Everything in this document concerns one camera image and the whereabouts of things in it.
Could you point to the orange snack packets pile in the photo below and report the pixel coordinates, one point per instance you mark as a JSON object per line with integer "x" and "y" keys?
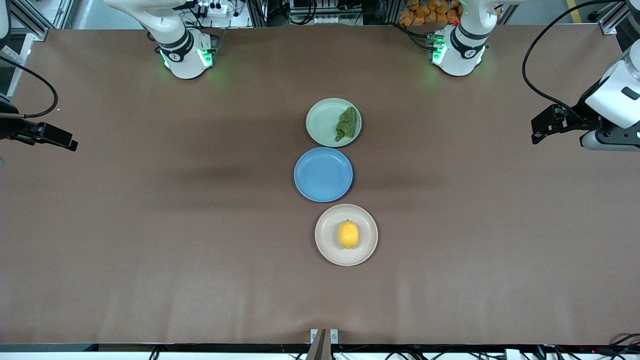
{"x": 425, "y": 12}

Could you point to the beige plate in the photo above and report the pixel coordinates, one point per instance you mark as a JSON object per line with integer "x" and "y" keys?
{"x": 327, "y": 250}

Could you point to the white mount bracket plate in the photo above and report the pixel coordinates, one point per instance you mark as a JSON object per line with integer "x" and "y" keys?
{"x": 334, "y": 336}

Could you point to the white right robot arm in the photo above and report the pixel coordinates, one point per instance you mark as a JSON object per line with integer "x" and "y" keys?
{"x": 182, "y": 60}

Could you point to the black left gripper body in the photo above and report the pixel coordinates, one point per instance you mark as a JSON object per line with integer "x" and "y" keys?
{"x": 578, "y": 116}

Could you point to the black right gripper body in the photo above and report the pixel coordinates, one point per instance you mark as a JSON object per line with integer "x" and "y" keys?
{"x": 11, "y": 127}

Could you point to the blue plate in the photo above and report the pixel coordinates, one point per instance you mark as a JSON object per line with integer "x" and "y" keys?
{"x": 322, "y": 175}

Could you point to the light green plate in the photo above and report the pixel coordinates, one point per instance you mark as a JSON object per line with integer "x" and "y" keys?
{"x": 322, "y": 122}

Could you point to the yellow lemon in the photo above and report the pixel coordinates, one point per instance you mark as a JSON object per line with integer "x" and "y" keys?
{"x": 348, "y": 235}

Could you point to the brown camera mount post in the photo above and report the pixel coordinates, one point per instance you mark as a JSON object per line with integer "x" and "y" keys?
{"x": 318, "y": 347}

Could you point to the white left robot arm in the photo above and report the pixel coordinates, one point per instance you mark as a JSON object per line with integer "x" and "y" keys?
{"x": 457, "y": 55}

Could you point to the white power strip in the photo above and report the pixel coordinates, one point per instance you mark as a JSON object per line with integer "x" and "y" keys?
{"x": 212, "y": 9}

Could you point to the aluminium frame extrusion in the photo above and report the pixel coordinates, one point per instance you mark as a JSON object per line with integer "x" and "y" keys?
{"x": 612, "y": 22}
{"x": 30, "y": 20}

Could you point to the green lettuce leaf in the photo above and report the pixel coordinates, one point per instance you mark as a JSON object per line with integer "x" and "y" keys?
{"x": 347, "y": 125}

